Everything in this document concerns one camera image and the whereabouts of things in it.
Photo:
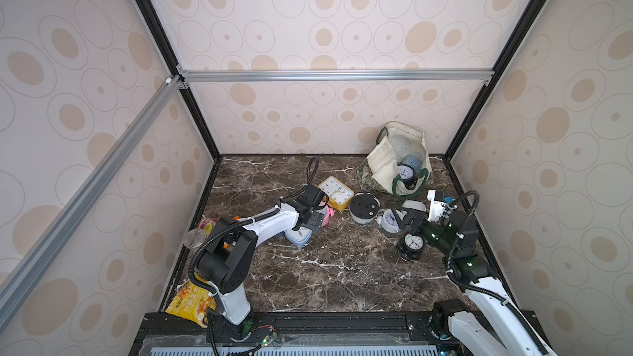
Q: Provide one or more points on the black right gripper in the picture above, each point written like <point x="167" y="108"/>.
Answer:
<point x="415" y="227"/>

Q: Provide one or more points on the pink twin-bell alarm clock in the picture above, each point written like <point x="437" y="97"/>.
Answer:
<point x="328" y="213"/>

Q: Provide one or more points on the black twin-bell alarm clock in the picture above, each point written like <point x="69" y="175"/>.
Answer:
<point x="409" y="175"/>

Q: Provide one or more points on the blue square orange-hand clock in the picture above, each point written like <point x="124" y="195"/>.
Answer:
<point x="413" y="162"/>

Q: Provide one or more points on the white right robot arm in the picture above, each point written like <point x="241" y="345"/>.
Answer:
<point x="511" y="333"/>

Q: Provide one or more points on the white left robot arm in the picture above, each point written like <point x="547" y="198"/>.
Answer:
<point x="222" y="262"/>

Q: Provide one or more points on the white square orange-number clock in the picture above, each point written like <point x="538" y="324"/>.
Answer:
<point x="417" y="205"/>

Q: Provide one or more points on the small black twin-bell clock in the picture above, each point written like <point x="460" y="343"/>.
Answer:
<point x="410" y="252"/>

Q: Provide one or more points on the yellow square alarm clock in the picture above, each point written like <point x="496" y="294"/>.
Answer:
<point x="339" y="194"/>

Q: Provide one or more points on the small white round clock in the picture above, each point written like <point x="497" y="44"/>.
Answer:
<point x="387" y="220"/>

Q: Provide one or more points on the white clock black back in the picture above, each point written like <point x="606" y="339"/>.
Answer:
<point x="364" y="208"/>

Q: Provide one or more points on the cream canvas tote bag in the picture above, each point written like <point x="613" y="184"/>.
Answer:
<point x="378" y="172"/>

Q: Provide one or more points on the Fox's candy bag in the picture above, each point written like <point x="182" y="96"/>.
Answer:
<point x="211" y="227"/>

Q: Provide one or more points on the clear plastic jar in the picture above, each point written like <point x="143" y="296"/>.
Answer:
<point x="194" y="239"/>

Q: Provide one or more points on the yellow snack packet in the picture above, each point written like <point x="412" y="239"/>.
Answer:
<point x="191" y="303"/>

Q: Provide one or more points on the aluminium frame bar rear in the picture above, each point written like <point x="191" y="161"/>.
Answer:
<point x="338" y="75"/>

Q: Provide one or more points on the aluminium frame bar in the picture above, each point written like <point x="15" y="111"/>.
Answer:
<point x="37" y="261"/>
<point x="338" y="75"/>

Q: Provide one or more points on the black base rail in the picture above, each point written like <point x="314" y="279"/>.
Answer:
<point x="302" y="329"/>

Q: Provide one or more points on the aluminium frame bar left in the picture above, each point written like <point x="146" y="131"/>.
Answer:
<point x="37" y="261"/>

